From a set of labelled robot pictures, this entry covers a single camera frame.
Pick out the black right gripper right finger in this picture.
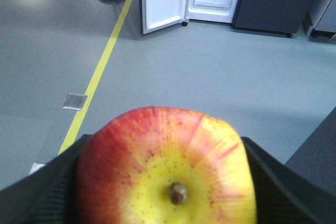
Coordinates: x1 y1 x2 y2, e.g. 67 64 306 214
242 137 335 223

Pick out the white grey appliance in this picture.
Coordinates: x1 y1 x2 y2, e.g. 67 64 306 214
303 0 335 41

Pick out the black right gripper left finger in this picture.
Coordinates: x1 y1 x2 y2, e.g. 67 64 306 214
1 134 90 223

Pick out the metal floor plate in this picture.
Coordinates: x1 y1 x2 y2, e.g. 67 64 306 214
62 93 88 111

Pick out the red yellow apple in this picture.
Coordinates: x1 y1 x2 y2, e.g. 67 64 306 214
76 107 257 223

